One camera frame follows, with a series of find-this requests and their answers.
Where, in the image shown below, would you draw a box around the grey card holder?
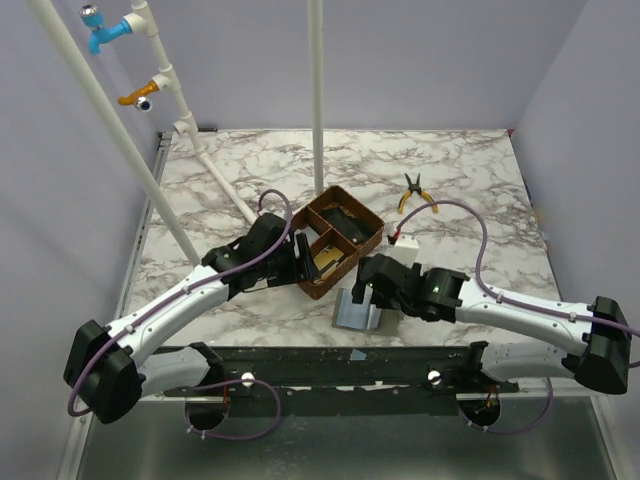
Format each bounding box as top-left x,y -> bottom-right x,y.
332,287 -> 403,336

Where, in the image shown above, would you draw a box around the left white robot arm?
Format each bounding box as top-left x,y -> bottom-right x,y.
63,213 -> 319,424

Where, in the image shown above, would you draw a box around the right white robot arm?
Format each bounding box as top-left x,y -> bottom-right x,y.
351,254 -> 631,395

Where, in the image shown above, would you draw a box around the gold card with stripe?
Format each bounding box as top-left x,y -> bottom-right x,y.
314,245 -> 346,282

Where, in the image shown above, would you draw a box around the woven brown divided basket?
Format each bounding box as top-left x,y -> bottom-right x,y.
293,185 -> 384,300

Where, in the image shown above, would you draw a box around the gold faucet tap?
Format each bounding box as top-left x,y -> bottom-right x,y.
117,80 -> 158,112

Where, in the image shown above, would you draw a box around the white vertical pole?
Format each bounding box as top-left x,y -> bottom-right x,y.
307,0 -> 324,196

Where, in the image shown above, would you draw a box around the blue faucet tap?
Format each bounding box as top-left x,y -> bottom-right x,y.
79,4 -> 133,55

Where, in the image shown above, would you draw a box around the white diagonal pole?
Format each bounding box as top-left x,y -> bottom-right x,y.
26,1 -> 200,265

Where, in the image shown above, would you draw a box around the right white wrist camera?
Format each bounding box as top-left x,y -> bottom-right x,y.
388,234 -> 419,267

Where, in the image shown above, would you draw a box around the yellow handled pliers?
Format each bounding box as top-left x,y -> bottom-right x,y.
397,173 -> 439,214

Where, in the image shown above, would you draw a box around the aluminium frame rail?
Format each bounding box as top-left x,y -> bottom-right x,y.
60,396 -> 633,479

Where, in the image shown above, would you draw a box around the white PVC pipe frame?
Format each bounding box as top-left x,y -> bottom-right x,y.
124,0 -> 261,226

